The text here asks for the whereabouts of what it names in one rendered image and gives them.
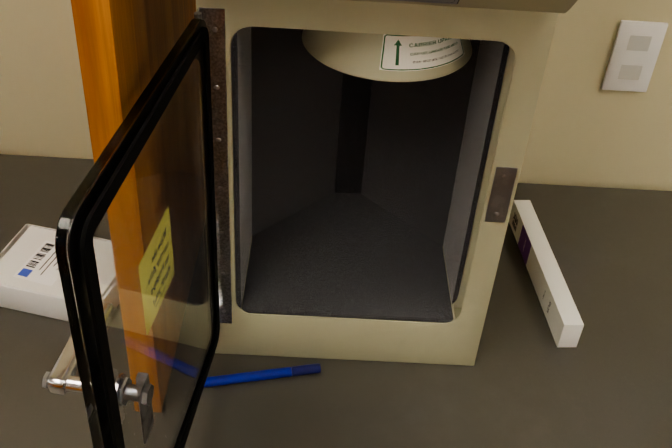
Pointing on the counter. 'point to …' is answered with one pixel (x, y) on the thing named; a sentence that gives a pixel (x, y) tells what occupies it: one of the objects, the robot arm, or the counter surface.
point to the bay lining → (358, 140)
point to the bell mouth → (387, 55)
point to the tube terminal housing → (456, 338)
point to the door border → (81, 257)
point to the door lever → (64, 373)
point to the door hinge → (215, 18)
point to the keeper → (501, 194)
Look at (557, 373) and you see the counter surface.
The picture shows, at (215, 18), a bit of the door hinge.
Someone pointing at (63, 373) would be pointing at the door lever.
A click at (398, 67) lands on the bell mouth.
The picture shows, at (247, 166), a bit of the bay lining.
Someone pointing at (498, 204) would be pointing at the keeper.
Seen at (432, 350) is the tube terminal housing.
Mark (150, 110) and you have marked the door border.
